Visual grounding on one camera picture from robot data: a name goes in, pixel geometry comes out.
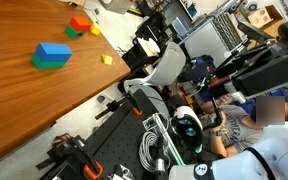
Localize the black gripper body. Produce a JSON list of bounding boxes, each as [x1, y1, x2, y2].
[[233, 54, 288, 98]]

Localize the small yellow cube block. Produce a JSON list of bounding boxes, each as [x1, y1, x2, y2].
[[90, 22, 102, 37], [101, 54, 114, 66]]

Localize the red rectangular block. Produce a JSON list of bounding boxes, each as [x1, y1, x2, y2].
[[69, 16, 93, 33]]

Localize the small green block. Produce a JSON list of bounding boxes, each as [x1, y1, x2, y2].
[[64, 25, 86, 40]]

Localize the large blue block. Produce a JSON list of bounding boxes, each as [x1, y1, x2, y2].
[[34, 42, 73, 63]]

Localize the large green block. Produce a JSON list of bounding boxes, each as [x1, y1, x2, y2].
[[31, 52, 68, 71]]

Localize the white handheld controller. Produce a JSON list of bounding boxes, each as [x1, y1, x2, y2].
[[232, 91, 247, 104]]

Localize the open cardboard box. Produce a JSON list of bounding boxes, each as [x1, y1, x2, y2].
[[247, 4, 287, 38]]

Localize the dark blue bag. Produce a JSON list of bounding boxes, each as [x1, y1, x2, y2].
[[183, 54, 216, 83]]

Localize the grey flat panel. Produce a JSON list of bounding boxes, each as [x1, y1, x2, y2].
[[183, 19, 232, 68]]

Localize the seated person in grey shirt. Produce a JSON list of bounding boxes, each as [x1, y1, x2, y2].
[[200, 94, 288, 158]]

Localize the white black VR headset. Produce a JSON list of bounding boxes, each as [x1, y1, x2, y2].
[[170, 105, 204, 154]]

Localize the white crumpled paper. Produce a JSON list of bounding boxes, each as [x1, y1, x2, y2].
[[137, 37, 161, 57]]

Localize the white square tag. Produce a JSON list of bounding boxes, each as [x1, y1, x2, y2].
[[143, 116, 157, 131]]

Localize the black clamp with orange tip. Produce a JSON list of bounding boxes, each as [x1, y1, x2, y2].
[[94, 92, 144, 121]]

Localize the black silver cylinder connector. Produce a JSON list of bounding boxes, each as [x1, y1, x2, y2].
[[154, 134, 168, 180]]

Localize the black perforated breadboard table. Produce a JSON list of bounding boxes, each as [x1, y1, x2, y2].
[[83, 88, 185, 180]]

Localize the black bar camera on stand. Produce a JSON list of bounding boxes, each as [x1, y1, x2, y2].
[[237, 20, 272, 44]]

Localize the metal wire shelf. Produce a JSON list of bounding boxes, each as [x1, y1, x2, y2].
[[183, 0, 252, 51]]

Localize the black cart frame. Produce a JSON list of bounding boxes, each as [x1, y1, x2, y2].
[[122, 13, 163, 71]]

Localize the metal rail with green stripe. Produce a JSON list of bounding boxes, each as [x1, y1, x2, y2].
[[152, 112, 185, 167]]

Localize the coiled white cable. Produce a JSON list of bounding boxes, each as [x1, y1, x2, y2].
[[138, 130, 162, 174]]

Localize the black clamp with orange handle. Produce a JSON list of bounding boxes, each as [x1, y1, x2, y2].
[[35, 134, 104, 180]]

